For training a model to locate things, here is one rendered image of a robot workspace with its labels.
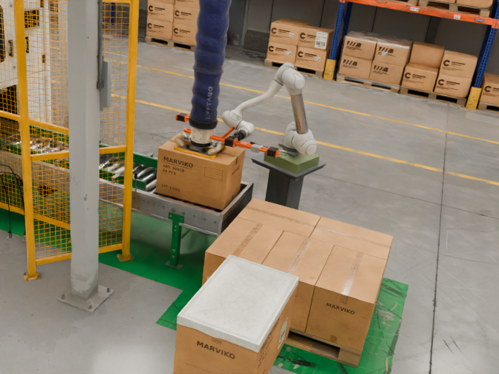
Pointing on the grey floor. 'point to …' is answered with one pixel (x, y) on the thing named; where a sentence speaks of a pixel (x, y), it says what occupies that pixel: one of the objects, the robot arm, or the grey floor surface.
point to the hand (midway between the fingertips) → (232, 142)
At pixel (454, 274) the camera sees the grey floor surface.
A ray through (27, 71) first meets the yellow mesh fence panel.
